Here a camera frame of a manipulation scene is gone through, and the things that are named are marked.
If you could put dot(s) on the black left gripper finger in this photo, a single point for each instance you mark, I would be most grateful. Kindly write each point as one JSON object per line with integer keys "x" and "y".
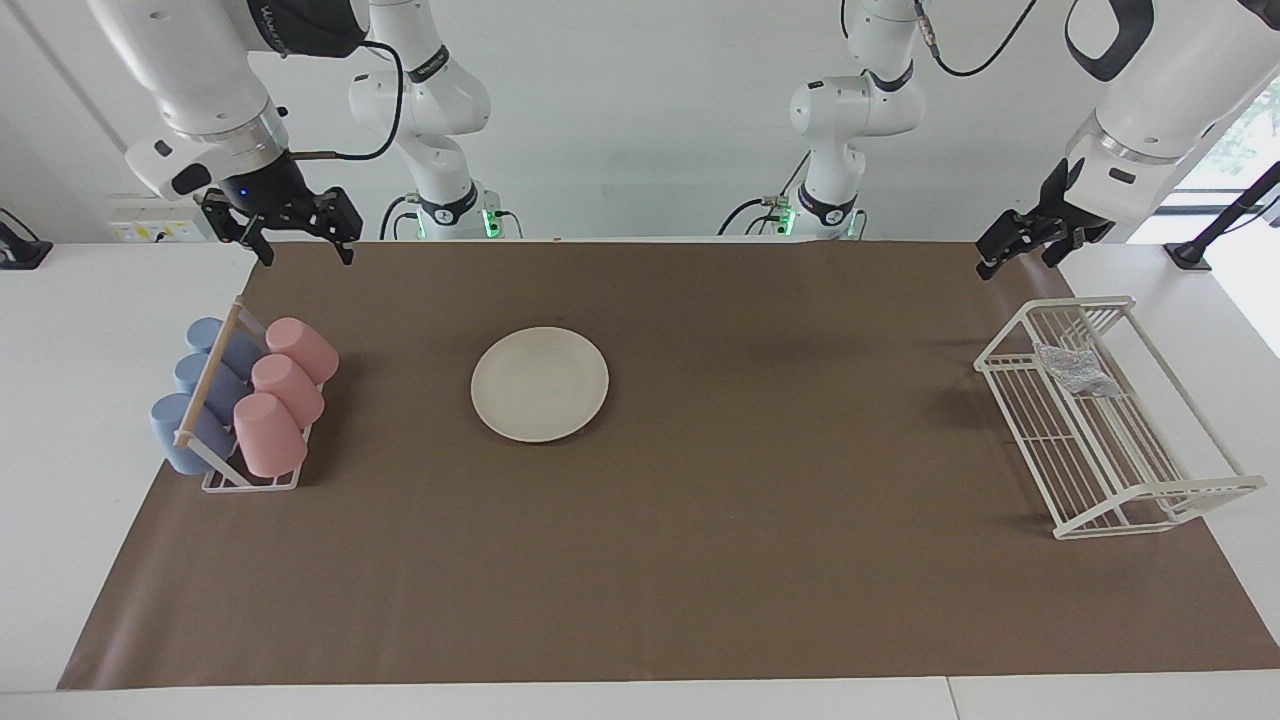
{"x": 989, "y": 267}
{"x": 1056, "y": 254}

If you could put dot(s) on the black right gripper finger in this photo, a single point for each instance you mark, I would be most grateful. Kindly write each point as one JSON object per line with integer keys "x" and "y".
{"x": 346, "y": 250}
{"x": 260, "y": 248}

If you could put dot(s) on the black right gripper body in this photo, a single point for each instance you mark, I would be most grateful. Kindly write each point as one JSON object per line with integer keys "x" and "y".
{"x": 265, "y": 195}

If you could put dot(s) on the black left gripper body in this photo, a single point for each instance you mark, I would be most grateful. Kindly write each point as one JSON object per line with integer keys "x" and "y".
{"x": 1030, "y": 228}

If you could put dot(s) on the clear plastic snack packet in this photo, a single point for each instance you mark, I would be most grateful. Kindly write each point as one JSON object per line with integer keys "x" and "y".
{"x": 1075, "y": 370}

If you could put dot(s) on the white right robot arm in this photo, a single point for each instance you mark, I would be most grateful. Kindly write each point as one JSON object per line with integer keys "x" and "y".
{"x": 190, "y": 70}

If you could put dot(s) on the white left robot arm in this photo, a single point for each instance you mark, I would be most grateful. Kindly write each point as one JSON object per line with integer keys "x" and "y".
{"x": 1170, "y": 100}

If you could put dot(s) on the cream round plate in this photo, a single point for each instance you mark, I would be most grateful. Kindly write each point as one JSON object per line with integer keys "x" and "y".
{"x": 540, "y": 385}

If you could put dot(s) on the blue plastic cup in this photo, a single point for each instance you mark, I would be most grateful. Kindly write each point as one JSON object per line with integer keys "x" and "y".
{"x": 240, "y": 350}
{"x": 180, "y": 450}
{"x": 225, "y": 388}

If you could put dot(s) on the pink plastic cup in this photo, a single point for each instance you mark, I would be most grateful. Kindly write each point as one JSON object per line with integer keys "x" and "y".
{"x": 270, "y": 435}
{"x": 305, "y": 348}
{"x": 290, "y": 390}

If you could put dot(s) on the black stand with pole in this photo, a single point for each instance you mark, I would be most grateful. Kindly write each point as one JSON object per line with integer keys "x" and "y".
{"x": 1188, "y": 255}

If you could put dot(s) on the white cup rack wooden bar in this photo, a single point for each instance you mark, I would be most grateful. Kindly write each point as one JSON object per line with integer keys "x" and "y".
{"x": 209, "y": 372}

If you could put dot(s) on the black stand base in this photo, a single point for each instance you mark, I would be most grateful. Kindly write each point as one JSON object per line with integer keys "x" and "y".
{"x": 25, "y": 255}

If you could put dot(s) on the brown paper table mat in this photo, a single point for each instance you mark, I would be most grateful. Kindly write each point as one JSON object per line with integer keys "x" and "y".
{"x": 700, "y": 560}

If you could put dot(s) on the white wall outlet box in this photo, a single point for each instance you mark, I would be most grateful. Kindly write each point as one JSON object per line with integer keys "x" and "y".
{"x": 150, "y": 230}

